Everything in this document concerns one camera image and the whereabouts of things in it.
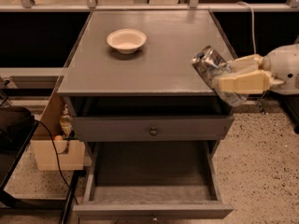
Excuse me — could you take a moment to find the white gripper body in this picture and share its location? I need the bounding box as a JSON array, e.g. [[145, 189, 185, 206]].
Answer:
[[263, 44, 299, 95]]

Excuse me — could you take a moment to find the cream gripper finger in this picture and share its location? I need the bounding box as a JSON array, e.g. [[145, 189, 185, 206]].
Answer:
[[229, 54, 263, 73], [212, 70, 285, 94]]

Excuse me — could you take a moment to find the silver blue redbull can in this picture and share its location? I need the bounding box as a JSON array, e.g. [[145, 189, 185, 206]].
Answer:
[[192, 46, 248, 106]]

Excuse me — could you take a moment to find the round brass drawer knob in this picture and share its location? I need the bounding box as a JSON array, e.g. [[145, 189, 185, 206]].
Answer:
[[149, 128, 158, 136]]

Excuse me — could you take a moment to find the grey wooden drawer cabinet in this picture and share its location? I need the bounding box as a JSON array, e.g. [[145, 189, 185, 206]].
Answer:
[[57, 9, 251, 224]]

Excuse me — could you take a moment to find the grey top drawer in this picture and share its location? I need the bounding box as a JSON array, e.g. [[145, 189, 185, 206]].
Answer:
[[72, 115, 234, 142]]

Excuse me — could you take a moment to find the open grey middle drawer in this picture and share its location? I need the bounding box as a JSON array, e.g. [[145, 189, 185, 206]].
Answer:
[[74, 142, 234, 221]]

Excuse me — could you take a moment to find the white bowl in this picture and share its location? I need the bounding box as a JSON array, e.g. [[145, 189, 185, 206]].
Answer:
[[107, 29, 147, 54]]

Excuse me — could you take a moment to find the cardboard box with items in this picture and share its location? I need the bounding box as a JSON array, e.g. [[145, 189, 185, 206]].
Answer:
[[31, 91, 85, 171]]

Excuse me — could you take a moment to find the black cart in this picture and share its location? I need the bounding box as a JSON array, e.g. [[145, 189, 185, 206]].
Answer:
[[0, 106, 85, 224]]

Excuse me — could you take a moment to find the white cable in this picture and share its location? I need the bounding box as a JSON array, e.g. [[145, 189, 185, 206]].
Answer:
[[237, 1, 259, 55]]

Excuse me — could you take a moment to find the black cable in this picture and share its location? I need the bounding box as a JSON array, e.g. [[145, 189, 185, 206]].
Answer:
[[35, 119, 78, 205]]

